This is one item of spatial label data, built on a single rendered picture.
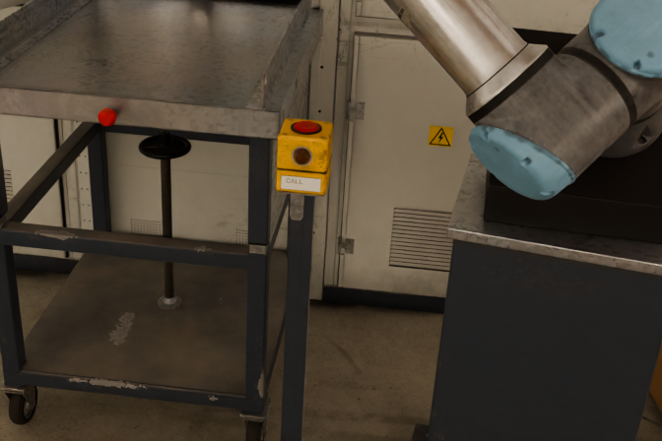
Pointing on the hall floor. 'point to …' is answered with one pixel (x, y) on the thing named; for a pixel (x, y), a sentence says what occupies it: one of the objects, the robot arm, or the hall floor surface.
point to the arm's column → (543, 348)
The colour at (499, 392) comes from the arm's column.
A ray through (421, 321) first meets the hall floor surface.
